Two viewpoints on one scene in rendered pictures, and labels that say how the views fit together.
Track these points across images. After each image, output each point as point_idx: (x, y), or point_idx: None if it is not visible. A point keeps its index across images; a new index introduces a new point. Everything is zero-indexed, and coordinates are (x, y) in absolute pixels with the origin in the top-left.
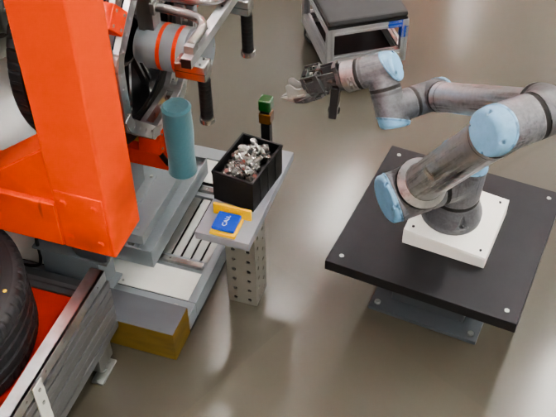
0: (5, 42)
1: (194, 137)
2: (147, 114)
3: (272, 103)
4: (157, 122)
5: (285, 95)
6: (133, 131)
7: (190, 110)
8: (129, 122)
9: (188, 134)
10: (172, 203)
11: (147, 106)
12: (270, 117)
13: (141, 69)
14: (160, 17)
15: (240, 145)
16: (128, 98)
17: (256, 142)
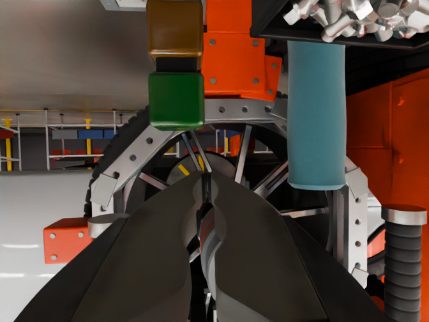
0: (210, 165)
1: (320, 106)
2: (254, 122)
3: (168, 96)
4: (271, 119)
5: (206, 192)
6: (351, 164)
7: (323, 180)
8: (361, 188)
9: (341, 133)
10: None
11: (219, 111)
12: (193, 41)
13: (206, 162)
14: (129, 199)
15: (329, 40)
16: (350, 222)
17: (306, 3)
